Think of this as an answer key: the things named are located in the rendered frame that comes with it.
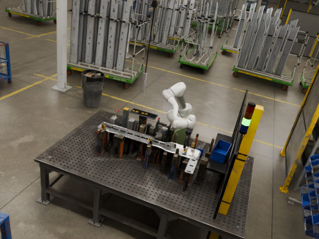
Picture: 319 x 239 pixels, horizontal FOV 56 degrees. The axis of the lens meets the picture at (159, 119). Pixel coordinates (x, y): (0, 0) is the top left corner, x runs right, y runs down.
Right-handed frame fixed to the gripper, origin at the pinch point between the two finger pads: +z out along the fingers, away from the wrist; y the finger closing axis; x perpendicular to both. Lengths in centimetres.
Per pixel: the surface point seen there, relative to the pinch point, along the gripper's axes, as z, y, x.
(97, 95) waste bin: 81, -211, -235
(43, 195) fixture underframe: 97, 68, -158
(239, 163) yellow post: -31, 53, 63
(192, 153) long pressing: 8.4, 1.9, 11.6
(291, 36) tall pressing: -39, -712, 155
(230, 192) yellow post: 6, 53, 64
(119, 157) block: 34, 21, -76
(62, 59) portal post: 39, -248, -343
